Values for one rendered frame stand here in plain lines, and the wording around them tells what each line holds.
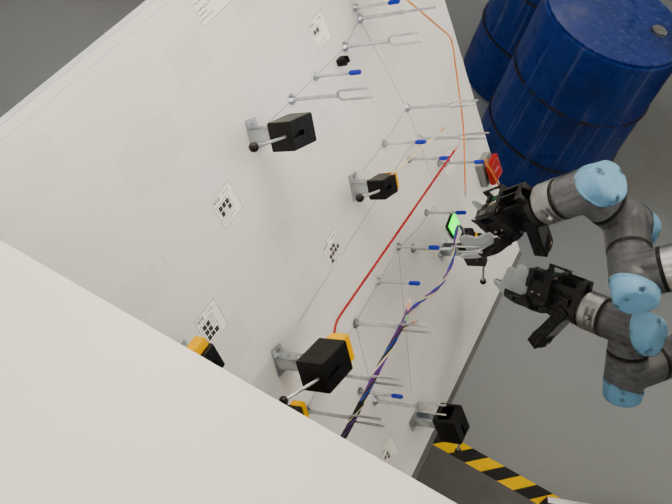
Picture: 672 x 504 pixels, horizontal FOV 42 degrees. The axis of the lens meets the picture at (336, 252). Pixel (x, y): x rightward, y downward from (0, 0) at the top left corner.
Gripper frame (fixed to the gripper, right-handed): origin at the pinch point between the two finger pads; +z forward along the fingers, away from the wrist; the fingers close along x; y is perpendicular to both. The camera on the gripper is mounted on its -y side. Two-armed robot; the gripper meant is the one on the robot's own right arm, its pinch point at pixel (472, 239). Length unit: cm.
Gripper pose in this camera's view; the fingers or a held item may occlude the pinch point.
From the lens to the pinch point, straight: 171.8
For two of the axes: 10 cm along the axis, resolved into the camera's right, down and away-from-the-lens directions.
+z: -5.7, 2.3, 7.9
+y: -7.5, -5.4, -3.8
